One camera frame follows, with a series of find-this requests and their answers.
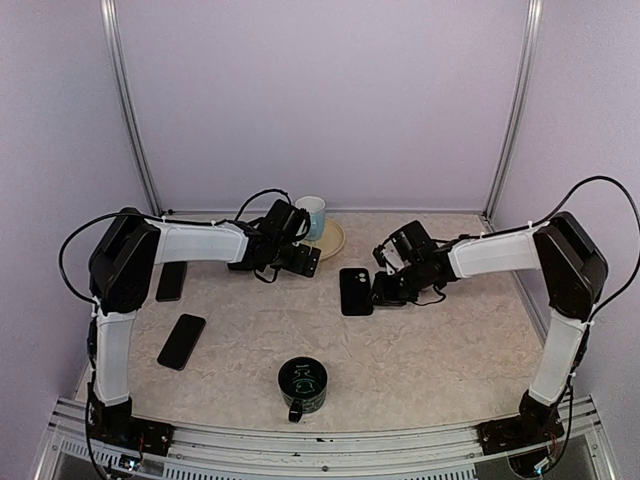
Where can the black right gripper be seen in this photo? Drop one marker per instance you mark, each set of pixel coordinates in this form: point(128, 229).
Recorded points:
point(386, 296)

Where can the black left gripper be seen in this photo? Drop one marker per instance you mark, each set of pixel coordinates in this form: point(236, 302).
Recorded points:
point(300, 264)

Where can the black phone case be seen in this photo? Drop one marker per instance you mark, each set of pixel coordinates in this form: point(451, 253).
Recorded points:
point(355, 292)

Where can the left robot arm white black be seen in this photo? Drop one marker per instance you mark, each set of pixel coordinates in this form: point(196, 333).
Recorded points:
point(120, 270)

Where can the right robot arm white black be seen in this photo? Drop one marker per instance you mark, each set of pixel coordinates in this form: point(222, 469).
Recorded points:
point(574, 271)

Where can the beige plate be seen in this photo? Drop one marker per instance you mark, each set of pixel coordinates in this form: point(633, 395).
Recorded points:
point(332, 240)

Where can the light blue mug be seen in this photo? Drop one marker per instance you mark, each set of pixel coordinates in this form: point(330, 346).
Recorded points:
point(316, 207)

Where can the black mug with green print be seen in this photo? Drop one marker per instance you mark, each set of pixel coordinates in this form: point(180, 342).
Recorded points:
point(303, 382)

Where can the purple-edged smartphone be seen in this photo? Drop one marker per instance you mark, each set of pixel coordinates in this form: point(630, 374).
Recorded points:
point(171, 282)

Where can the black smartphone on table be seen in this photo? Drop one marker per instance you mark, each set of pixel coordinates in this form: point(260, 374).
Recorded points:
point(181, 342)

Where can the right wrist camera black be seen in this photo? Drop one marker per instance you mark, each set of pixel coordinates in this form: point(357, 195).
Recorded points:
point(388, 258)

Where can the aluminium front rail frame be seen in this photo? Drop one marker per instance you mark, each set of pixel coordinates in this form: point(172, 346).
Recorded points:
point(205, 452)

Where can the left aluminium corner post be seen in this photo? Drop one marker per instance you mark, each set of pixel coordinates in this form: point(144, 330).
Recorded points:
point(109, 15)

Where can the aluminium corner post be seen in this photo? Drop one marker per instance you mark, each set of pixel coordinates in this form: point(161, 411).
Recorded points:
point(525, 67)
point(109, 15)

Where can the right aluminium corner post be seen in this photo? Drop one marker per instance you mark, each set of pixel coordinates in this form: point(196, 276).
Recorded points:
point(525, 67)

